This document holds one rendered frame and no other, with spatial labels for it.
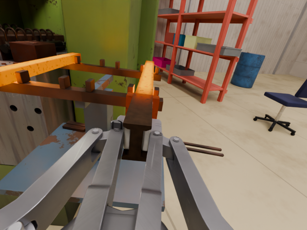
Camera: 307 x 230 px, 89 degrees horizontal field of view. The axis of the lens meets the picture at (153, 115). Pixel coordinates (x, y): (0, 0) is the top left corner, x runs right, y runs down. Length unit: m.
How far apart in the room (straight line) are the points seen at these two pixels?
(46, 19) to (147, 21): 0.59
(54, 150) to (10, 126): 0.27
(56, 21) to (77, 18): 0.44
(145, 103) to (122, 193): 0.30
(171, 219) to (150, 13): 1.33
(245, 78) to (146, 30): 4.35
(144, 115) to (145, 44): 1.00
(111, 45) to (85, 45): 0.11
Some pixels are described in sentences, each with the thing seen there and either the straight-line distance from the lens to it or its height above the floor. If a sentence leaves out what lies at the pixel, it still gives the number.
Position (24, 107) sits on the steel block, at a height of 0.77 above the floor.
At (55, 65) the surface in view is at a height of 0.97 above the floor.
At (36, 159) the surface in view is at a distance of 0.57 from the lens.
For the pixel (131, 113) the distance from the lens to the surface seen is 0.16.
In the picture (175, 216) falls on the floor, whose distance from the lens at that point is 1.26.
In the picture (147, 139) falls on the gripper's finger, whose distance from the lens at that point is 0.16.
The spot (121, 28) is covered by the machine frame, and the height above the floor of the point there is 1.07.
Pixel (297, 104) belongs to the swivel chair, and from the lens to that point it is 2.82.
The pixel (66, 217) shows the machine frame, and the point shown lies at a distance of 1.15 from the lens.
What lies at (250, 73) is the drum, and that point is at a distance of 5.22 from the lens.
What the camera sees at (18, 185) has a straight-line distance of 0.52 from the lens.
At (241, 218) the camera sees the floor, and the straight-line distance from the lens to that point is 1.44.
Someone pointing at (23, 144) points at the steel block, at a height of 0.60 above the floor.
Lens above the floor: 1.06
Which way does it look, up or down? 27 degrees down
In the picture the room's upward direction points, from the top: 8 degrees clockwise
